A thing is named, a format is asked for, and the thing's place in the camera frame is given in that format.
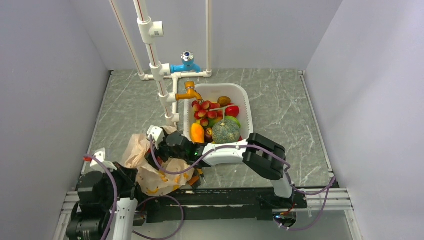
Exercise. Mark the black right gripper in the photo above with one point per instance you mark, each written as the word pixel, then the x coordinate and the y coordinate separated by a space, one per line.
pixel 159 154

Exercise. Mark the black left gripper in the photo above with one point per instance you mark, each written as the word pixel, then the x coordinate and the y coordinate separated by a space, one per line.
pixel 128 176

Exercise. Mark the yellow orange fake mango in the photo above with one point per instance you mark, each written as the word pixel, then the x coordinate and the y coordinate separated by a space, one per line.
pixel 197 133

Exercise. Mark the peach plastic bag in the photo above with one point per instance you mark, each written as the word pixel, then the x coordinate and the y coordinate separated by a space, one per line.
pixel 153 182

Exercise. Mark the green netted fake melon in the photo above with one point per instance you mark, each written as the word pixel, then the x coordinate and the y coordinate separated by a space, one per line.
pixel 225 132

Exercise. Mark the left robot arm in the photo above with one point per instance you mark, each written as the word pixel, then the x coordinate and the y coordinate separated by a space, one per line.
pixel 114 224

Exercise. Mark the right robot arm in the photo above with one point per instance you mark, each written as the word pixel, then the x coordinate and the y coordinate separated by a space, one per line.
pixel 262 155

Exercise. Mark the dark purple fake mangosteen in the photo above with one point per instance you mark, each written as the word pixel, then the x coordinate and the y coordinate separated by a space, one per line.
pixel 208 135

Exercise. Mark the green fake lime slice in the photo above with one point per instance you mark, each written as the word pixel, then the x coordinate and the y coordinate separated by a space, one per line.
pixel 233 119

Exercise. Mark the brown fake kiwi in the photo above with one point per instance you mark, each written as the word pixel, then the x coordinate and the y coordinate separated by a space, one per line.
pixel 224 101

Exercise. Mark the red fake apple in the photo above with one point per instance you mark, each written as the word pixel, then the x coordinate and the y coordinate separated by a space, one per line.
pixel 232 110

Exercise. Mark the orange black brush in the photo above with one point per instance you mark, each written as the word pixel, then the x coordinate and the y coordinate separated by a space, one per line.
pixel 196 179

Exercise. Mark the orange faucet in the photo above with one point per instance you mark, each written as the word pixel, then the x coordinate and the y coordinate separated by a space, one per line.
pixel 191 92

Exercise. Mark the white plastic basin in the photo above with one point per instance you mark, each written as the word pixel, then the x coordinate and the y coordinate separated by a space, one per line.
pixel 211 92

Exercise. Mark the blue faucet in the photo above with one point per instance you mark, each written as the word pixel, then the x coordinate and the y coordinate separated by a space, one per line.
pixel 188 64

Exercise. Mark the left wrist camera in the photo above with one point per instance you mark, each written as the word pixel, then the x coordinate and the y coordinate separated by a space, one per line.
pixel 101 156

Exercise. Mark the white PVC pipe frame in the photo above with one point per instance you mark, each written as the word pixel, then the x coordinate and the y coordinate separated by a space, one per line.
pixel 167 82

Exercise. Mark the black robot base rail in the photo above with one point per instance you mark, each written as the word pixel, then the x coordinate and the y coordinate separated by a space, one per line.
pixel 259 203

